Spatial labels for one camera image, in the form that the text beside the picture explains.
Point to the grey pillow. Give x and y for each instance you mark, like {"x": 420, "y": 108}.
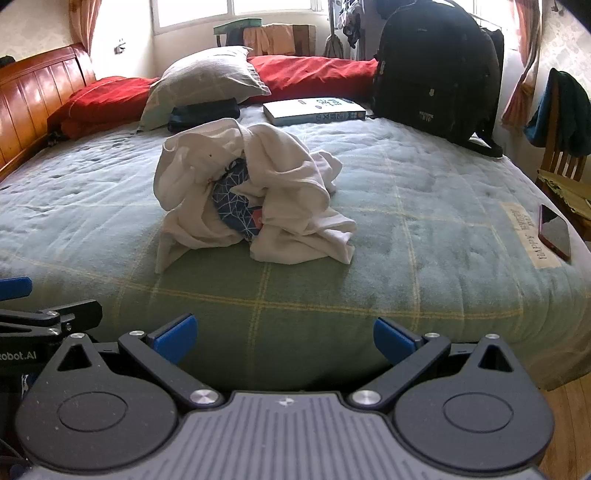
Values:
{"x": 207, "y": 74}

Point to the white sweatshirt with bear print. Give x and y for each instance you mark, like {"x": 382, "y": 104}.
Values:
{"x": 286, "y": 184}

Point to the hanging clothes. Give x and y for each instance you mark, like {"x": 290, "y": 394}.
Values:
{"x": 351, "y": 18}

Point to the orange patterned curtain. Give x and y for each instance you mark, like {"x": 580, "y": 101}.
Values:
{"x": 85, "y": 23}
{"x": 524, "y": 69}

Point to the green stool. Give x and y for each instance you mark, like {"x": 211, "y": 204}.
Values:
{"x": 235, "y": 25}

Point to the red quilt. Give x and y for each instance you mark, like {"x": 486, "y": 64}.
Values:
{"x": 314, "y": 74}

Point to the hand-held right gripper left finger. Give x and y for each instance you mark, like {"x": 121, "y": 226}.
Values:
{"x": 173, "y": 340}

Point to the wooden headboard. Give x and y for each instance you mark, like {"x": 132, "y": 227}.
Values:
{"x": 37, "y": 92}

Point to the wooden chair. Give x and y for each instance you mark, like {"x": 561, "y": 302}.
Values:
{"x": 565, "y": 175}

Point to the orange cloth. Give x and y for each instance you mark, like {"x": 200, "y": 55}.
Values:
{"x": 272, "y": 39}

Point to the light blue book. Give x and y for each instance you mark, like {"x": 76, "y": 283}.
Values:
{"x": 309, "y": 110}

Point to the green plaid bed blanket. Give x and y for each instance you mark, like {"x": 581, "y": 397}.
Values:
{"x": 415, "y": 207}

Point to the dark teal garment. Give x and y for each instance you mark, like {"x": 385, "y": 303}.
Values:
{"x": 570, "y": 110}

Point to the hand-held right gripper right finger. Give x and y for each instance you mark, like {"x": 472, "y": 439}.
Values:
{"x": 392, "y": 342}

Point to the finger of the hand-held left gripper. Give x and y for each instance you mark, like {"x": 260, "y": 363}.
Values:
{"x": 69, "y": 314}
{"x": 16, "y": 288}

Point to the red smartphone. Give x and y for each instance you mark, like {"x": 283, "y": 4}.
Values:
{"x": 554, "y": 230}

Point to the window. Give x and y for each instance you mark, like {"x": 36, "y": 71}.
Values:
{"x": 268, "y": 7}

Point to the dark folded cloth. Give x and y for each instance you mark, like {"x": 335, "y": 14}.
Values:
{"x": 203, "y": 113}

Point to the dark object on headboard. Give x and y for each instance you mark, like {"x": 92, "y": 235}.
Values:
{"x": 7, "y": 61}

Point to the metal wall hook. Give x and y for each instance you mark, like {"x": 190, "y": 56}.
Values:
{"x": 120, "y": 46}

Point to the black backpack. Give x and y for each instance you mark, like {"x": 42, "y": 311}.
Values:
{"x": 434, "y": 69}

